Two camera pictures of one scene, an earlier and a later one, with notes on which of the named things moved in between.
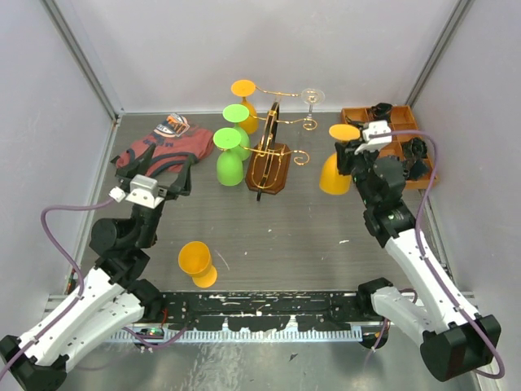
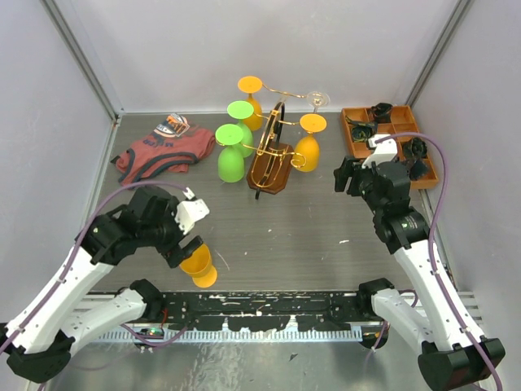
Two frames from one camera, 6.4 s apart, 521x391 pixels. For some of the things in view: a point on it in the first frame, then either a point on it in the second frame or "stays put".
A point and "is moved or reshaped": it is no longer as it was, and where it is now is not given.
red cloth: [174, 141] stays put
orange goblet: [331, 182] -> [308, 145]
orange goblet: [194, 259] stays put
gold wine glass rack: [269, 164] stays put
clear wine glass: [313, 96] is moved or reshaped
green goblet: [229, 165] stays put
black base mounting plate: [258, 309] stays put
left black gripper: [182, 185] -> [174, 252]
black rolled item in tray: [414, 149] stays put
